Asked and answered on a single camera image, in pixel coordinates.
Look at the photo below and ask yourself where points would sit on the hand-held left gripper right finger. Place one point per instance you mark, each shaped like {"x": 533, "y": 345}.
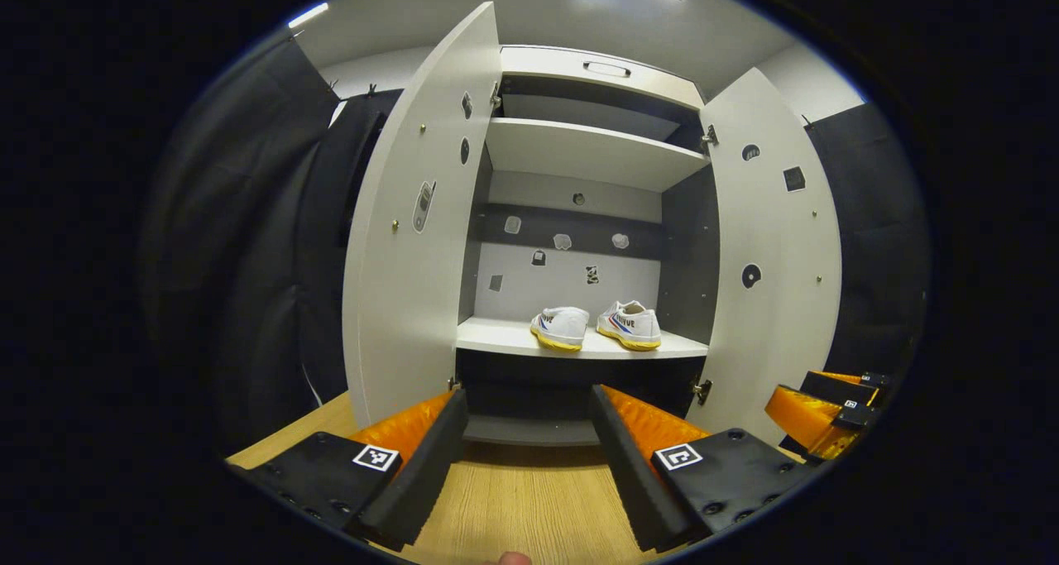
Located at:
{"x": 625, "y": 474}

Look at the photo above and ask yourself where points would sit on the white striped shoe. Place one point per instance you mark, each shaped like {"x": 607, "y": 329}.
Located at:
{"x": 637, "y": 329}
{"x": 567, "y": 327}

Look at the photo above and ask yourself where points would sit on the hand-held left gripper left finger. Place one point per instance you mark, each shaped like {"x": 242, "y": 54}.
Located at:
{"x": 430, "y": 474}

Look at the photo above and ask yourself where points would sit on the white shoe cabinet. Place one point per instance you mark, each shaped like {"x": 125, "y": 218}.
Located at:
{"x": 563, "y": 280}

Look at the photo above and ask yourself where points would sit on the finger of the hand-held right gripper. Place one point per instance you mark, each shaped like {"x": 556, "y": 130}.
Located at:
{"x": 807, "y": 416}
{"x": 836, "y": 385}

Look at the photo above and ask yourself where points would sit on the small ceiling light panel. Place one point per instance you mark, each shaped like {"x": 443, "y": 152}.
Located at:
{"x": 309, "y": 15}

